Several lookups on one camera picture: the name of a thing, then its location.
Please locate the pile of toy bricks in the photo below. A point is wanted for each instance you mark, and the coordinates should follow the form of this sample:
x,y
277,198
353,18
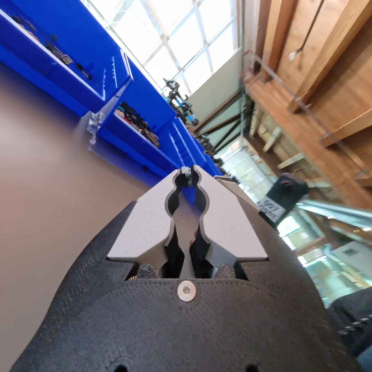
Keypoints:
x,y
58,49
139,125

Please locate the silver ventilation duct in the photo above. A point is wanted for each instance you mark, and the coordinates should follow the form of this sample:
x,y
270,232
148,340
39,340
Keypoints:
x,y
334,212

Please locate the grey desk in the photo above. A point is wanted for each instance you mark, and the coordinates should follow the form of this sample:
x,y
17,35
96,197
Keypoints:
x,y
52,203

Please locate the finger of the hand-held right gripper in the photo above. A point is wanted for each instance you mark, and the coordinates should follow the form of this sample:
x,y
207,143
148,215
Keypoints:
x,y
238,189

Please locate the small grey toy piece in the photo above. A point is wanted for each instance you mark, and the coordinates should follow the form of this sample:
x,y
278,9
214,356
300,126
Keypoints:
x,y
186,172

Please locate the person's black jacket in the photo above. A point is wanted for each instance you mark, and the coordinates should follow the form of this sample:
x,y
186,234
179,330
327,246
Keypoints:
x,y
354,319

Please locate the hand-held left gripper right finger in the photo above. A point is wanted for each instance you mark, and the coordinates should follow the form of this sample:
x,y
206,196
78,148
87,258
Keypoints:
x,y
229,232

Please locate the black camera tripod rig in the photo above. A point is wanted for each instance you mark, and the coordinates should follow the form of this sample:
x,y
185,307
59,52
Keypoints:
x,y
177,102

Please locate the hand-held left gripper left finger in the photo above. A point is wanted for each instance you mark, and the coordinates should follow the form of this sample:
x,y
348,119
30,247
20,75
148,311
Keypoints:
x,y
142,232

